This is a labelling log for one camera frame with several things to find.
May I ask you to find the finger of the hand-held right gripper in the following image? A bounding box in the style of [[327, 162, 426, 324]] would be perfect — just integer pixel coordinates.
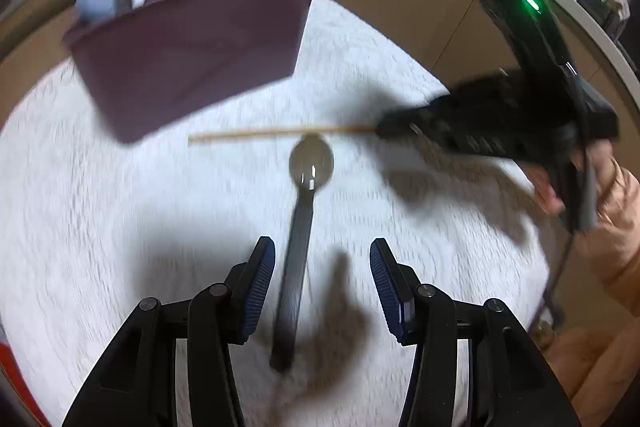
[[376, 106, 507, 158], [430, 73, 531, 120]]

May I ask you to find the person's right forearm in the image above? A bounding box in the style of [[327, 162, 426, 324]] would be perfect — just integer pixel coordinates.
[[582, 152, 640, 308]]

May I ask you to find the light blue plastic spoon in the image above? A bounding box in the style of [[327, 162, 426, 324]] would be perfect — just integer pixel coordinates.
[[76, 0, 118, 24]]

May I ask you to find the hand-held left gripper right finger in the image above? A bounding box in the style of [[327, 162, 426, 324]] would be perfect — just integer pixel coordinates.
[[369, 238, 581, 427]]

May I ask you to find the person's right hand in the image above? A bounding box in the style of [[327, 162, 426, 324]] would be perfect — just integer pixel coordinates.
[[527, 164, 566, 216]]

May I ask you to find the white towel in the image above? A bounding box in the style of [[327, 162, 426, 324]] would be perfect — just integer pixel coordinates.
[[0, 0, 563, 427]]

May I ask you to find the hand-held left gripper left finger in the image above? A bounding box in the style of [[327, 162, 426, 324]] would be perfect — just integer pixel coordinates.
[[62, 236, 277, 427]]

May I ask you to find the metal spoon with dark handle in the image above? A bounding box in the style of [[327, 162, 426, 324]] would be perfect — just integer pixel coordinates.
[[270, 133, 335, 373]]

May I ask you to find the black cable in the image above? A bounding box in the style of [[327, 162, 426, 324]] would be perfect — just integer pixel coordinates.
[[541, 227, 577, 334]]

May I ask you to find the purple plastic utensil holder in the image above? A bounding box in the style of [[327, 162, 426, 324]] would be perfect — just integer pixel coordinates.
[[62, 0, 320, 145]]

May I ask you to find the beige kitchen cabinet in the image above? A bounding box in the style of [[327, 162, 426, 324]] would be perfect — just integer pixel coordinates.
[[0, 0, 551, 108]]

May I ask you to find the red object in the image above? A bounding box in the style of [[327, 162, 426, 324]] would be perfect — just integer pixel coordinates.
[[0, 327, 51, 427]]

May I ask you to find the wooden chopstick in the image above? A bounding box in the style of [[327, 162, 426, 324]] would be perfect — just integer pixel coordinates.
[[189, 124, 381, 144]]

